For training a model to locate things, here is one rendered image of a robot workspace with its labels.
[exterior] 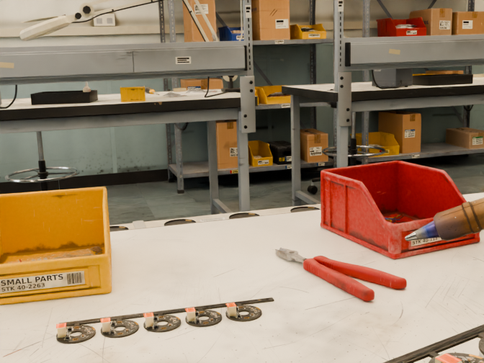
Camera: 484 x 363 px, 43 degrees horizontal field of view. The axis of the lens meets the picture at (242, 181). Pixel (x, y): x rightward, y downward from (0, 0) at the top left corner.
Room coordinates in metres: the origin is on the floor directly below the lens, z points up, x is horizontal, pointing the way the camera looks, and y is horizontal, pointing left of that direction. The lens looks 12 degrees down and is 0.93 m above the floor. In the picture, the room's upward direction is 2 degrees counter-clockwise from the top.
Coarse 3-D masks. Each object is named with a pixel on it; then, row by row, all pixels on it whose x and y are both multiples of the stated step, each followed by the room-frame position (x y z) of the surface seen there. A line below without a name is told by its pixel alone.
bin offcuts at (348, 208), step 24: (336, 168) 0.61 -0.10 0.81; (360, 168) 0.62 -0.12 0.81; (384, 168) 0.63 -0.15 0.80; (408, 168) 0.62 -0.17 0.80; (432, 168) 0.59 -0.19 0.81; (336, 192) 0.57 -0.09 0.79; (360, 192) 0.54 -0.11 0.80; (384, 192) 0.63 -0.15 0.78; (408, 192) 0.62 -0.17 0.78; (432, 192) 0.59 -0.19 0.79; (456, 192) 0.56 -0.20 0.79; (336, 216) 0.57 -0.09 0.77; (360, 216) 0.54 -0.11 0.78; (384, 216) 0.62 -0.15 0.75; (408, 216) 0.62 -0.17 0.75; (432, 216) 0.59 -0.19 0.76; (360, 240) 0.54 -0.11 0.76; (384, 240) 0.51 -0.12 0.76; (432, 240) 0.51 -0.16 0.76; (456, 240) 0.52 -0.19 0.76
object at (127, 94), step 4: (120, 88) 2.50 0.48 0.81; (124, 88) 2.50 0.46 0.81; (128, 88) 2.51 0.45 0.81; (132, 88) 2.51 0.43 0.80; (136, 88) 2.51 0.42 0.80; (140, 88) 2.51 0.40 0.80; (144, 88) 2.52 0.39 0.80; (120, 92) 2.50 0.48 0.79; (124, 92) 2.50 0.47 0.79; (128, 92) 2.51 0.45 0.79; (132, 92) 2.51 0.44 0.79; (136, 92) 2.51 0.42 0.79; (140, 92) 2.51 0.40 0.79; (144, 92) 2.52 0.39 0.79; (124, 96) 2.50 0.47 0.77; (128, 96) 2.51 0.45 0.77; (132, 96) 2.51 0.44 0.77; (136, 96) 2.51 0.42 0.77; (140, 96) 2.51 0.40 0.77; (144, 96) 2.52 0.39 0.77; (124, 100) 2.50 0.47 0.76; (128, 100) 2.51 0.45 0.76; (132, 100) 2.51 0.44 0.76; (136, 100) 2.51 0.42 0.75; (140, 100) 2.51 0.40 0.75; (144, 100) 2.51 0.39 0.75
